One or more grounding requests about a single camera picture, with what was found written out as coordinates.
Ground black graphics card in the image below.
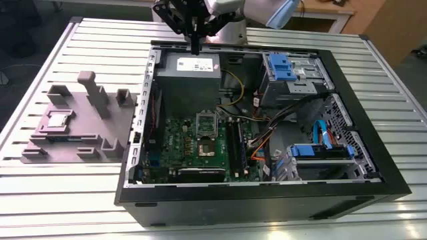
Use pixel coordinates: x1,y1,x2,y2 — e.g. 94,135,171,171
168,166,227,183

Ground blue wire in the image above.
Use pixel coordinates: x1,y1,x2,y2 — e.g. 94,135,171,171
312,119,335,151

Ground hard disk in blue carrier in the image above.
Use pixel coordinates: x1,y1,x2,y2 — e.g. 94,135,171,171
287,143,356,161

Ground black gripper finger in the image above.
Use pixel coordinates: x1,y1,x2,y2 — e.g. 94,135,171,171
152,0,196,56
195,0,235,56

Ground grey parts rack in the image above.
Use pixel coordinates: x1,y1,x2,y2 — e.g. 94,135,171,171
20,70,140,165

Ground black cable bundle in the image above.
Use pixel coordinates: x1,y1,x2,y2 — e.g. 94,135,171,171
248,93,329,148

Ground green motherboard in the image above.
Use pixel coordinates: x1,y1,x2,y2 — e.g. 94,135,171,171
137,109,264,183

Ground blue drive bay latch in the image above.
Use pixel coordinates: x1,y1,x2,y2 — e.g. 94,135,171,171
268,53,297,82

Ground blue board connector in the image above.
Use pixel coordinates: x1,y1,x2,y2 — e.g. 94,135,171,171
148,152,161,168

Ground CPU socket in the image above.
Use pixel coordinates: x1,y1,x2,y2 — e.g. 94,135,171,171
196,140,220,158

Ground metal disk bay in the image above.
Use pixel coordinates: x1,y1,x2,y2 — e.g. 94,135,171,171
271,143,381,182

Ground metal socket cover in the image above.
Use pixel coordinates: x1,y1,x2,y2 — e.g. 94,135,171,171
195,111,220,140

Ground silver CPU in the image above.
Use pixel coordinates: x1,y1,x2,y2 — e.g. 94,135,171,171
46,113,72,128

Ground grey power supply unit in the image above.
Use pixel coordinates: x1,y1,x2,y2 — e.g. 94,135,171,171
155,52,223,113

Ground orange wire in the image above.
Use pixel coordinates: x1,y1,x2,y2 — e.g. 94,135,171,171
249,134,273,162

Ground metal drive bay cage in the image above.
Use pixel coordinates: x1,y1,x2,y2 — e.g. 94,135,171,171
257,52,336,108

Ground black RAM slot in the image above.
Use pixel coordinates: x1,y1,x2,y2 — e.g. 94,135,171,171
225,119,239,176
236,119,249,175

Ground RAM stick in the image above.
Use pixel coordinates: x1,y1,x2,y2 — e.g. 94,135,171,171
48,134,100,142

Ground brown wooden cabinet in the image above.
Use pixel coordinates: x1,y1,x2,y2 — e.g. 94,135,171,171
341,0,427,68

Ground black PC case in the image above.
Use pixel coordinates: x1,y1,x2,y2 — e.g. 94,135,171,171
112,39,413,227

